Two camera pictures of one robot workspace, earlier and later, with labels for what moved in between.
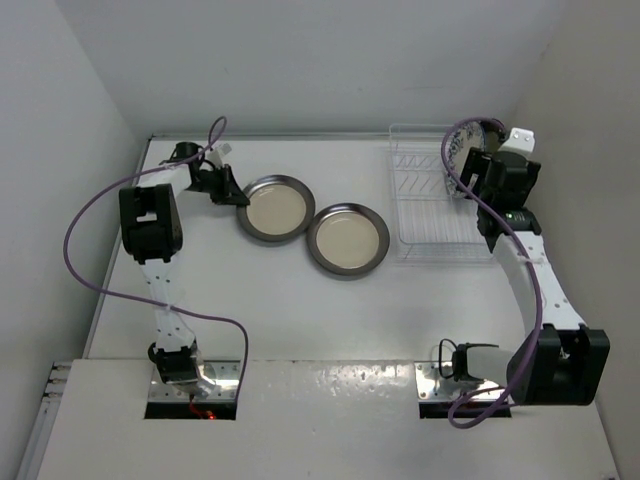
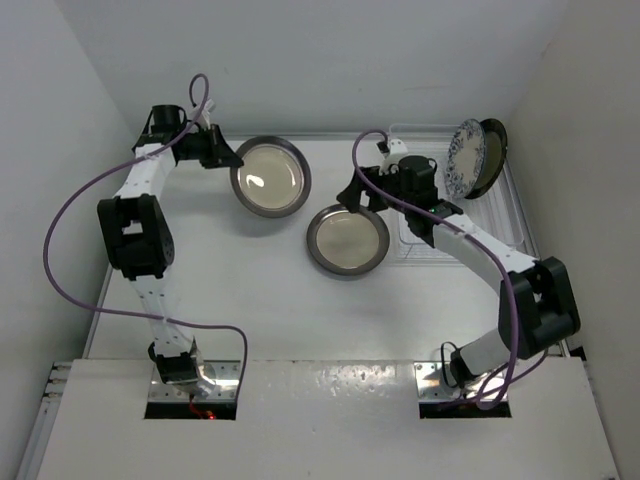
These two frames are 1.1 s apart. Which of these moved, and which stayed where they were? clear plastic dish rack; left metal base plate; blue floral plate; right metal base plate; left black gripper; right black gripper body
Moved: right black gripper body; left black gripper
Stayed: left metal base plate; blue floral plate; clear plastic dish rack; right metal base plate
